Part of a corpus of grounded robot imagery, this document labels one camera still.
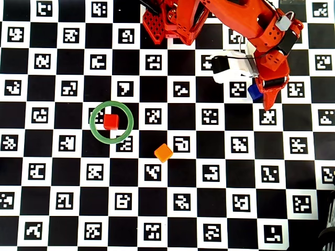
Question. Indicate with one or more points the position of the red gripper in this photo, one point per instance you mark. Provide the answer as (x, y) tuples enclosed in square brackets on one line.
[(274, 83)]

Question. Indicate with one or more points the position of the blue cube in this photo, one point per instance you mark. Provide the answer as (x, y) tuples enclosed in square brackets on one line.
[(254, 92)]

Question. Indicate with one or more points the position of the red cube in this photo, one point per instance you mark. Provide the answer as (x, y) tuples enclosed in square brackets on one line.
[(111, 120)]

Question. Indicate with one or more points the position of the red robot arm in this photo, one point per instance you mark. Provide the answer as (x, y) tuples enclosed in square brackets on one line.
[(235, 15)]

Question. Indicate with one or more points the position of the orange cube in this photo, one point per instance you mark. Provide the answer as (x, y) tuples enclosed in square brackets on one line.
[(163, 153)]

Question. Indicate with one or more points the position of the checkerboard marker board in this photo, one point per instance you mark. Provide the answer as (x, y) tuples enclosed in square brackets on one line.
[(167, 209)]

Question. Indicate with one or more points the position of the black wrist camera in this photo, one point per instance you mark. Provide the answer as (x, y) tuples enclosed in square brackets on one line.
[(219, 64)]

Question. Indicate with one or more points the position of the black camera holder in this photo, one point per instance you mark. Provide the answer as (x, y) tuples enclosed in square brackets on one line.
[(329, 235)]

